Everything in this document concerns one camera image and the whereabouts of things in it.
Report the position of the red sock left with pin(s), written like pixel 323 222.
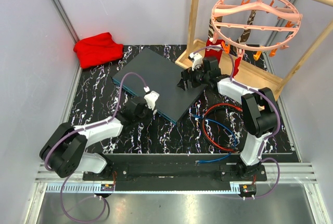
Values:
pixel 214 52

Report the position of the brown striped sock back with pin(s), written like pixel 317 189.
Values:
pixel 246 32

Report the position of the dark blue network switch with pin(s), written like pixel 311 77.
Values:
pixel 162 76

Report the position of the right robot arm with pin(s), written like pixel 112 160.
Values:
pixel 258 107

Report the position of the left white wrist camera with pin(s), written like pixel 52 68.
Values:
pixel 151 99

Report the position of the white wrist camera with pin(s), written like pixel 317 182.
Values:
pixel 151 99
pixel 196 59

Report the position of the brown striped sock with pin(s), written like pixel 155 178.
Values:
pixel 246 32
pixel 211 29

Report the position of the red sock right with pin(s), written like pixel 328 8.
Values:
pixel 237 63

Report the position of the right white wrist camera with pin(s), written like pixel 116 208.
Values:
pixel 196 59

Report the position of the brown striped sock front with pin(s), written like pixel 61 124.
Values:
pixel 211 29

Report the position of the red folded cloth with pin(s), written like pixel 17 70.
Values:
pixel 97 50

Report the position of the pink round clip hanger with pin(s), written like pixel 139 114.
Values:
pixel 278 16

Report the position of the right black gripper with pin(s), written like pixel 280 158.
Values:
pixel 188 74

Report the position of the red sock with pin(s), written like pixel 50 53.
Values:
pixel 237 63
pixel 214 52

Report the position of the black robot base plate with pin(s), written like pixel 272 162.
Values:
pixel 183 174

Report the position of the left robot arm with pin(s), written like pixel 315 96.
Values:
pixel 65 151

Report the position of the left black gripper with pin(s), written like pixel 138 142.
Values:
pixel 150 111

